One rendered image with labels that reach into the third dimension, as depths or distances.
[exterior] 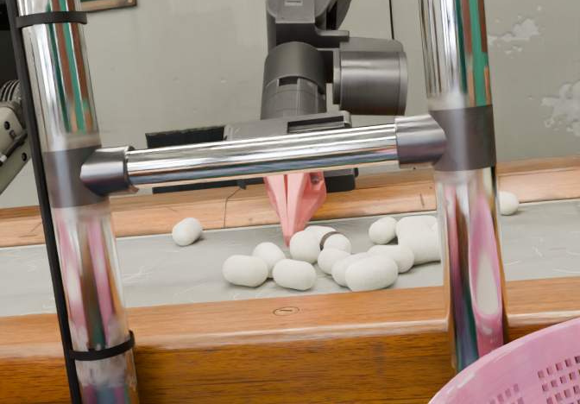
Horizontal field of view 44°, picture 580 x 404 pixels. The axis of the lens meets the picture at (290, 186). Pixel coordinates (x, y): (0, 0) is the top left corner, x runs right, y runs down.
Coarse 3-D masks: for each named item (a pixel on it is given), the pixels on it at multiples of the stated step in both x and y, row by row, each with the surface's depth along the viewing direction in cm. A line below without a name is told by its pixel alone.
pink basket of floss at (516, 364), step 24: (528, 336) 25; (552, 336) 25; (576, 336) 26; (480, 360) 24; (504, 360) 24; (528, 360) 25; (552, 360) 25; (456, 384) 22; (480, 384) 23; (504, 384) 24; (528, 384) 24; (552, 384) 25; (576, 384) 25
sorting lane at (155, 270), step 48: (144, 240) 66; (240, 240) 62; (528, 240) 51; (576, 240) 49; (0, 288) 54; (48, 288) 52; (144, 288) 49; (192, 288) 48; (240, 288) 47; (288, 288) 45; (336, 288) 44; (384, 288) 43
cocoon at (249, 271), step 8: (232, 256) 47; (240, 256) 47; (248, 256) 47; (224, 264) 47; (232, 264) 47; (240, 264) 46; (248, 264) 46; (256, 264) 46; (264, 264) 46; (224, 272) 47; (232, 272) 47; (240, 272) 46; (248, 272) 46; (256, 272) 46; (264, 272) 46; (232, 280) 47; (240, 280) 46; (248, 280) 46; (256, 280) 46; (264, 280) 46
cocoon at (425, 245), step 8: (416, 232) 47; (424, 232) 47; (432, 232) 47; (400, 240) 47; (408, 240) 47; (416, 240) 47; (424, 240) 47; (432, 240) 47; (408, 248) 47; (416, 248) 46; (424, 248) 46; (432, 248) 47; (416, 256) 46; (424, 256) 47; (432, 256) 47; (416, 264) 47
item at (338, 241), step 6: (324, 234) 52; (336, 234) 51; (330, 240) 50; (336, 240) 50; (342, 240) 50; (348, 240) 50; (324, 246) 51; (330, 246) 50; (336, 246) 50; (342, 246) 50; (348, 246) 50; (348, 252) 50
